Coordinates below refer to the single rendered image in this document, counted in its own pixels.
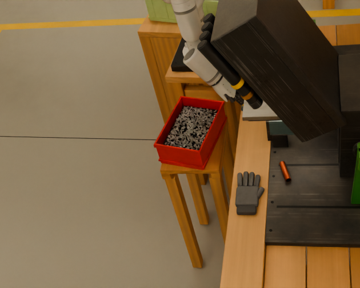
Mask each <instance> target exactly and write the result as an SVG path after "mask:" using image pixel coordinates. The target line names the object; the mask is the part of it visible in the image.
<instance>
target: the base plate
mask: <svg viewBox="0 0 360 288"><path fill-rule="evenodd" d="M333 48H335V50H336V51H337V53H338V54H339V55H350V54H360V44H358V45H339V46H333ZM288 142H289V146H288V147H273V141H271V150H270V168H269V187H268V198H267V216H266V235H265V245H273V246H317V247H360V204H351V193H352V188H353V180H354V177H340V176H339V162H338V140H337V129H335V130H333V131H330V132H328V133H326V134H323V135H320V136H318V137H316V138H313V139H311V140H309V141H306V142H301V141H300V140H299V139H298V138H297V137H296V136H295V135H288ZM282 161H284V162H285V164H286V167H287V169H288V172H289V174H290V177H291V181H290V182H286V181H285V178H284V176H283V172H282V170H281V167H280V165H279V163H280V162H282Z"/></svg>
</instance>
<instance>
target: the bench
mask: <svg viewBox="0 0 360 288"><path fill-rule="evenodd" d="M318 28H319V29H320V31H321V32H322V33H323V34H324V36H325V37H326V38H327V40H328V41H329V42H330V43H331V45H332V46H339V45H358V44H360V23H356V24H347V25H336V33H335V25H328V26H318ZM336 35H337V41H336ZM349 256H350V266H349ZM263 288H360V247H350V248H349V249H348V247H317V246H307V264H306V246H273V245H266V256H265V275H264V286H263Z"/></svg>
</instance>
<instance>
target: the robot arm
mask: <svg viewBox="0 0 360 288"><path fill-rule="evenodd" d="M163 1H164V2H165V3H169V4H171V5H172V7H173V11H174V14H175V18H176V20H177V24H178V27H179V30H180V32H181V36H182V38H183V39H184V40H185V41H186V42H185V46H184V48H183V56H184V59H183V62H184V64H185V65H186V66H188V67H189V68H190V69H191V70H192V71H193V72H195V73H196V74H197V75H198V76H199V77H200V78H202V79H203V80H204V81H205V82H206V83H207V84H208V85H211V86H212V87H213V89H214V90H215V91H216V93H217V94H218V95H219V96H220V97H221V98H222V99H223V100H225V101H226V102H228V100H230V102H231V103H233V102H235V101H237V102H238V103H239V104H240V105H243V104H244V99H243V98H242V97H241V95H240V93H239V92H237V91H236V90H234V89H233V88H232V87H231V84H230V83H229V82H228V81H227V80H226V79H225V78H224V77H223V76H222V74H221V73H220V72H219V71H218V70H217V69H216V68H215V67H214V66H213V65H212V64H211V63H210V62H209V61H208V60H207V59H206V58H205V57H204V56H203V54H202V53H201V52H200V51H199V50H198V49H197V46H198V44H199V43H200V42H201V41H200V40H199V36H200V35H201V34H202V33H203V32H202V31H201V27H202V26H203V25H204V24H205V23H204V22H203V19H204V17H205V15H204V12H203V2H204V0H163Z"/></svg>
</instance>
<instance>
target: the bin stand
mask: <svg viewBox="0 0 360 288"><path fill-rule="evenodd" d="M228 124H229V123H228V120H226V124H225V126H224V128H223V130H222V132H221V134H220V136H219V139H218V141H217V143H216V145H215V148H214V150H213V152H212V154H211V156H210V158H209V161H208V163H207V165H206V167H205V169H204V170H198V169H192V168H188V167H182V166H176V165H170V164H165V163H162V164H161V169H160V172H161V176H162V179H164V180H165V182H166V186H167V189H168V191H169V195H170V198H171V201H172V204H173V207H174V210H175V213H176V216H177V220H178V223H179V226H180V228H181V232H182V235H183V238H184V240H185V244H186V247H187V250H188V253H189V256H190V259H191V262H192V266H193V267H197V268H202V264H203V258H202V255H201V251H200V249H199V245H198V241H197V238H196V235H195V231H194V228H193V224H192V221H191V218H190V214H189V211H188V208H187V204H186V201H185V197H184V194H183V191H182V188H181V184H180V181H179V178H178V174H186V176H187V180H188V183H189V187H190V191H191V194H192V198H193V201H194V205H195V209H196V212H197V216H198V219H199V223H200V225H208V224H209V214H208V211H207V207H206V203H205V199H204V196H203V191H202V187H201V183H200V180H199V176H198V174H209V181H210V186H211V190H212V194H213V198H214V203H215V207H216V211H217V215H218V219H219V224H220V227H221V232H222V236H223V241H224V244H225V240H226V231H227V222H228V216H229V205H228V201H227V196H226V191H225V186H224V182H223V178H222V167H223V170H224V174H225V179H226V184H227V189H228V193H229V198H230V197H231V187H232V182H233V172H234V159H233V153H232V149H231V143H230V137H229V131H228Z"/></svg>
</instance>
